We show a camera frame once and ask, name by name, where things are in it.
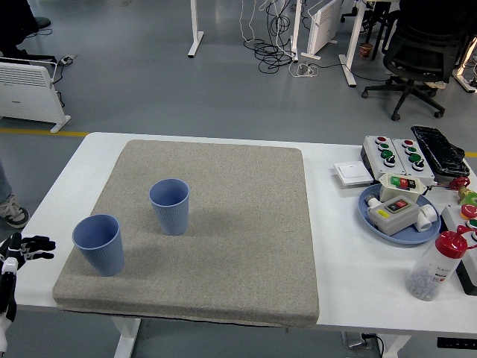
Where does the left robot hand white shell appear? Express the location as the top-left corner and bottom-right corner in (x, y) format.
(0, 233), (57, 354)

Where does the blue ribbed plastic cup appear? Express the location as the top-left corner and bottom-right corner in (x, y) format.
(148, 178), (191, 236)
(72, 213), (126, 277)

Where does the person's leg with sneaker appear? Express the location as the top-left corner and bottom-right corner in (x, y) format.
(0, 158), (30, 229)

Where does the white table leg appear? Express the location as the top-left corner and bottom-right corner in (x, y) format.
(113, 316), (142, 358)
(379, 333), (413, 358)

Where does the grey-brown mat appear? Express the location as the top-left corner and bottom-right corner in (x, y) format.
(51, 139), (321, 329)

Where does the person in dark trousers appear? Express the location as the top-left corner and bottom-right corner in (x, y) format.
(0, 0), (51, 59)

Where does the white desk leg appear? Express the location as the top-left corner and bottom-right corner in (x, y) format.
(288, 0), (303, 63)
(338, 0), (368, 89)
(186, 0), (205, 58)

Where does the grey four-button control box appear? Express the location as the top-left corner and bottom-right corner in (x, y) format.
(390, 138), (435, 186)
(363, 134), (406, 176)

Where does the blue plate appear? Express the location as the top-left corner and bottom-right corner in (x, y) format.
(358, 183), (442, 245)

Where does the white pipe fitting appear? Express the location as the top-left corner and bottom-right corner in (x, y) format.
(415, 204), (437, 232)

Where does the clear bottle with red cap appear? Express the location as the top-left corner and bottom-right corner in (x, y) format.
(405, 225), (470, 301)

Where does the black tray wrapped in plastic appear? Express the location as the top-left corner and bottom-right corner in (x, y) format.
(411, 125), (471, 176)

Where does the black table height controller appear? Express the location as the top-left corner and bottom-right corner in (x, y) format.
(436, 336), (477, 350)

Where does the black office chair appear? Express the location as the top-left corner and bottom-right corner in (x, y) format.
(361, 0), (474, 122)

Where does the white desk foot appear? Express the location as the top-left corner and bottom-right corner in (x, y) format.
(452, 69), (477, 94)

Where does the white panel heater with handle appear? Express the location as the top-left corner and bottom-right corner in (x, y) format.
(0, 61), (72, 134)

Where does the white cable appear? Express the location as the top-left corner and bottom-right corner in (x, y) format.
(238, 0), (269, 44)

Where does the black cable tangle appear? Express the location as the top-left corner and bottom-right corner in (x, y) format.
(244, 0), (299, 74)

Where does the white wall switch plate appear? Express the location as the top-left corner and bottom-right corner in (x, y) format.
(332, 160), (375, 189)

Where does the white switch box green red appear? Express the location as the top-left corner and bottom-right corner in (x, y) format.
(379, 172), (429, 204)

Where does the grey switch box red black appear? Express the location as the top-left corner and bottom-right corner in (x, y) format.
(367, 196), (421, 236)

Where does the red handle brass valve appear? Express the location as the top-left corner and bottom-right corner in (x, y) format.
(449, 177), (477, 205)

